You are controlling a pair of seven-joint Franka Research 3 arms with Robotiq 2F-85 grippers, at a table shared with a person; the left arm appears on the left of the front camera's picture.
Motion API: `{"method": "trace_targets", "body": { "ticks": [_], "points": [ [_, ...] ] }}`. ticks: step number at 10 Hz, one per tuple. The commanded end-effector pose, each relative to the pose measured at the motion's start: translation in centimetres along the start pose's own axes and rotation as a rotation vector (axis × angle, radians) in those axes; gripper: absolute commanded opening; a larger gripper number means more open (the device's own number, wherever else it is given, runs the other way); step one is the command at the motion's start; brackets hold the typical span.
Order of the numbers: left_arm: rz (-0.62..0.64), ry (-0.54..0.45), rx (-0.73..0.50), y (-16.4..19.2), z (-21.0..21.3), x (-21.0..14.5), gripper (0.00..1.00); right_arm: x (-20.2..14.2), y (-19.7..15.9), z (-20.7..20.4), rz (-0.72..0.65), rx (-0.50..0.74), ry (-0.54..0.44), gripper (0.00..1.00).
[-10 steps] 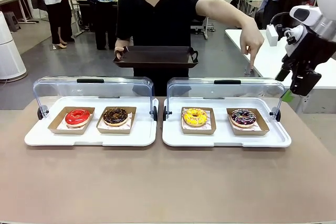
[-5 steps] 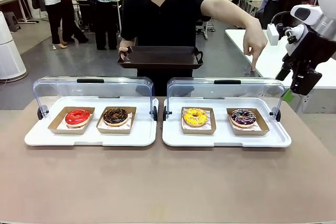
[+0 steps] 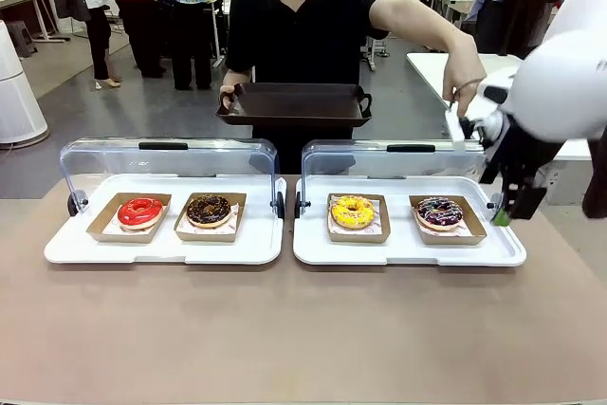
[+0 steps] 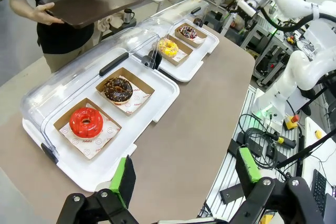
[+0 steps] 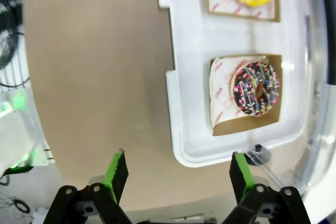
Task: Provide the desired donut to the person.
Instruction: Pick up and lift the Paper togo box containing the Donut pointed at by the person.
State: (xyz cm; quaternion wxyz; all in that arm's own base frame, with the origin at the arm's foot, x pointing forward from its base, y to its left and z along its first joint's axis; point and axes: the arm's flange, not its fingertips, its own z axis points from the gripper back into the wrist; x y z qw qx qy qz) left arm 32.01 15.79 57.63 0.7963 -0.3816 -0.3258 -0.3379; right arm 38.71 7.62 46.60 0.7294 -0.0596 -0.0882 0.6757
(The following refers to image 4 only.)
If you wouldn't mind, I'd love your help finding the yellow emergency stop button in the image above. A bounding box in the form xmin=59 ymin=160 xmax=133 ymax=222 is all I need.
xmin=283 ymin=115 xmax=300 ymax=130

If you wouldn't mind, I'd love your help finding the beige crumpled cloth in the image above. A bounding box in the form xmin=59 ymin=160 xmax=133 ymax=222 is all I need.
xmin=97 ymin=15 xmax=124 ymax=33

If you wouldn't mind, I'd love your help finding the brown serving tray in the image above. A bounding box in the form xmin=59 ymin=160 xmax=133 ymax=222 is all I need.
xmin=38 ymin=0 xmax=150 ymax=29

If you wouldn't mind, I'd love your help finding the red glazed donut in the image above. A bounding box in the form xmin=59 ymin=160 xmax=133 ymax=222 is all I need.
xmin=69 ymin=107 xmax=104 ymax=140

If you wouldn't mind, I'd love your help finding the black cable sleeve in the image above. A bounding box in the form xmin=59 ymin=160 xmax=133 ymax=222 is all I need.
xmin=259 ymin=0 xmax=316 ymax=33

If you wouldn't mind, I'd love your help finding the black coiled cable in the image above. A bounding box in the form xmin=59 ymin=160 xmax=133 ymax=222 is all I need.
xmin=240 ymin=113 xmax=297 ymax=169

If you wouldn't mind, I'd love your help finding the chocolate donut in cardboard tray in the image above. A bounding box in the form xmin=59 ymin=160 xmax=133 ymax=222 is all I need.
xmin=95 ymin=67 xmax=155 ymax=116

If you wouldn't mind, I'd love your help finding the person's right hand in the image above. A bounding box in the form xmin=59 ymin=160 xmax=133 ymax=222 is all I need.
xmin=35 ymin=2 xmax=65 ymax=25

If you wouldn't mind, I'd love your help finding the chocolate donut with nut sprinkles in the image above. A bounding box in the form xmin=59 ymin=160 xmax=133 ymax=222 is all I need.
xmin=102 ymin=77 xmax=134 ymax=104

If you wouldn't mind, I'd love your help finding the black metal bracket plate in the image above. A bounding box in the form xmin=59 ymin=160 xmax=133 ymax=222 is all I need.
xmin=219 ymin=184 xmax=245 ymax=204

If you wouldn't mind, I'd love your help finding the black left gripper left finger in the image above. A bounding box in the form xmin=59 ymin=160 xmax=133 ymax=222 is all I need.
xmin=56 ymin=154 xmax=137 ymax=224

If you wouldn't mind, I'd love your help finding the person's right forearm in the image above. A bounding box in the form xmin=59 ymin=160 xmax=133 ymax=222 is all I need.
xmin=9 ymin=0 xmax=41 ymax=17

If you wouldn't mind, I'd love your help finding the white display tray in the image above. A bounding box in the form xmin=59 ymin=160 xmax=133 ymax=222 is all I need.
xmin=22 ymin=69 xmax=181 ymax=193
xmin=141 ymin=26 xmax=220 ymax=82

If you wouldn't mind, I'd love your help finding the clear lid with black handle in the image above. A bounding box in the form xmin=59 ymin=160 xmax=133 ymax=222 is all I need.
xmin=136 ymin=0 xmax=209 ymax=70
xmin=20 ymin=27 xmax=161 ymax=156

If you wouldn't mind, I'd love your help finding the black keyboard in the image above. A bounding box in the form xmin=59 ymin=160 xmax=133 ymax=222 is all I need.
xmin=312 ymin=168 xmax=328 ymax=218

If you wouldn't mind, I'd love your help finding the purple donut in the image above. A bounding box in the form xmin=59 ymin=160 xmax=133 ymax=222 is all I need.
xmin=174 ymin=22 xmax=208 ymax=49

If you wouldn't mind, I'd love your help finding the dark donut with rainbow sprinkles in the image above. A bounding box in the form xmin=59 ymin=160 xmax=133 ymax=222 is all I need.
xmin=178 ymin=25 xmax=197 ymax=40

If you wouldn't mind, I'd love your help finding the red donut in cardboard tray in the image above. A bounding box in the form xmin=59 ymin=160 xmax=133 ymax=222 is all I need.
xmin=53 ymin=97 xmax=123 ymax=156

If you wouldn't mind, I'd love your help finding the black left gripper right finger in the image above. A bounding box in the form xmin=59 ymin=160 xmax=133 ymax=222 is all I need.
xmin=229 ymin=146 xmax=325 ymax=224

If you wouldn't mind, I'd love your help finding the yellow donut with sprinkles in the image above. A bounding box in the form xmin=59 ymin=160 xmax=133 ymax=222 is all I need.
xmin=157 ymin=38 xmax=180 ymax=58

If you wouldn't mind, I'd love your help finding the person in black shirt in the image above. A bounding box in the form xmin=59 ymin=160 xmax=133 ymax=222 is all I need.
xmin=8 ymin=0 xmax=107 ymax=74

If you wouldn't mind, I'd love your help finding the steel travel mug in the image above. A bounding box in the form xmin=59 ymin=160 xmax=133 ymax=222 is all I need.
xmin=123 ymin=8 xmax=135 ymax=25

